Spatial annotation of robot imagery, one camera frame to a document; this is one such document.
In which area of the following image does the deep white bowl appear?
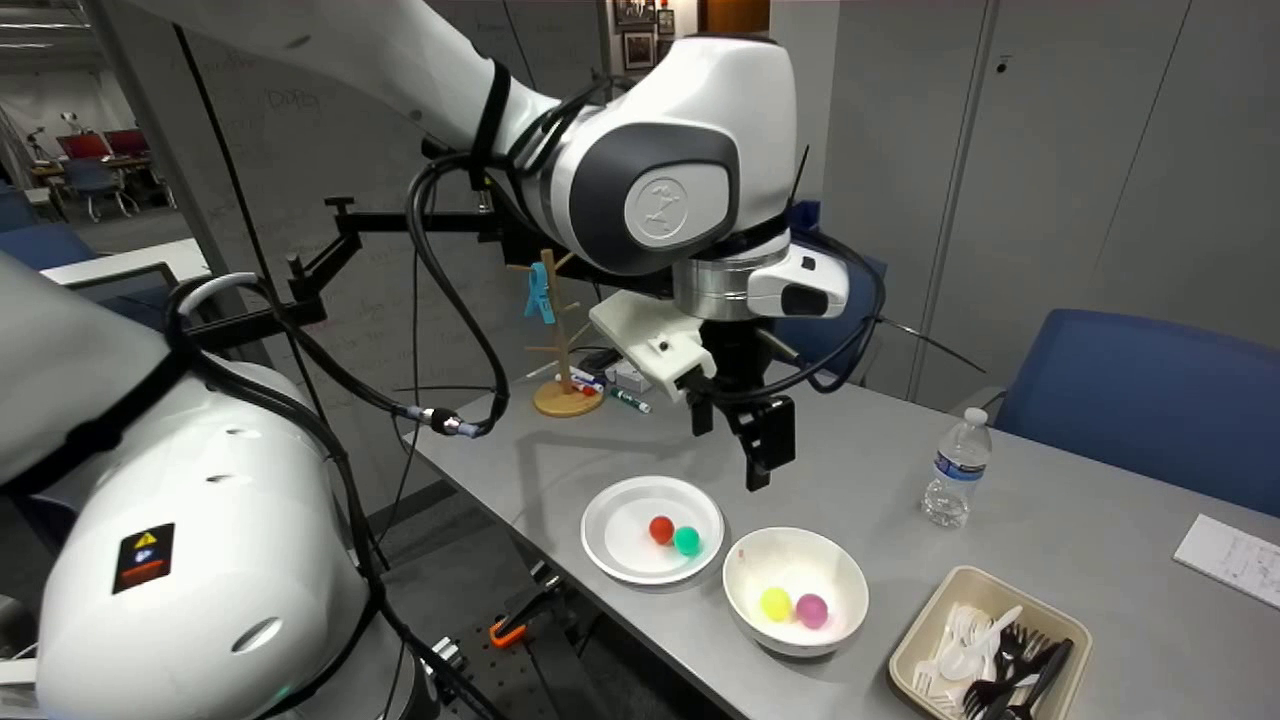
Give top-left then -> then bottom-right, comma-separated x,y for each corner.
718,523 -> 871,664

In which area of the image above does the wooden stand with round base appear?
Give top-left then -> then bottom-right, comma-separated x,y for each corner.
522,245 -> 612,425

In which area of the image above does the black plastic fork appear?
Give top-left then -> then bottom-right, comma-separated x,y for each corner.
958,620 -> 1046,715
1000,637 -> 1079,720

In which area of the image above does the blue bin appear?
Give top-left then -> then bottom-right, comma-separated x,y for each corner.
785,196 -> 824,248

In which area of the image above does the beige cutlery tray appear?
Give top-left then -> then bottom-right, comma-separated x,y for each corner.
883,559 -> 1096,720

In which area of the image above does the white paper sheet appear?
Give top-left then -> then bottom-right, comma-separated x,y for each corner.
1170,513 -> 1280,617

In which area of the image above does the small light blue figure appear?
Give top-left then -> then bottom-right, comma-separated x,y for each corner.
518,254 -> 561,326

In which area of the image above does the grey metal cabinet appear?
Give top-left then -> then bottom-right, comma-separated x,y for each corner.
819,0 -> 1280,417

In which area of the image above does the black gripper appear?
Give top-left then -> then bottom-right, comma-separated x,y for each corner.
697,314 -> 799,496

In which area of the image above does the blue office chair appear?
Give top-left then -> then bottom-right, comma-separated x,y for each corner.
991,305 -> 1280,518
772,237 -> 892,385

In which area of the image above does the orange clamp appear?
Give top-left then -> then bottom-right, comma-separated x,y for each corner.
483,570 -> 564,656

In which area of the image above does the clear plastic water bottle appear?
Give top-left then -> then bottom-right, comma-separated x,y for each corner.
918,405 -> 995,530

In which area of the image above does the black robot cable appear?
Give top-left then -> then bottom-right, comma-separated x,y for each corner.
405,164 -> 516,441

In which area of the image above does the shallow white bowl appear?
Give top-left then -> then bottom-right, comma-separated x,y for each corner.
577,473 -> 726,593

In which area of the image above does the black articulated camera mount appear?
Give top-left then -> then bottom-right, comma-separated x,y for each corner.
282,193 -> 535,324

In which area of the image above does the white plastic cutlery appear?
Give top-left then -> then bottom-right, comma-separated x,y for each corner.
912,599 -> 1029,703

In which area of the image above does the yellow ball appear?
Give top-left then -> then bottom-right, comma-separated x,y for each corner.
755,585 -> 799,628

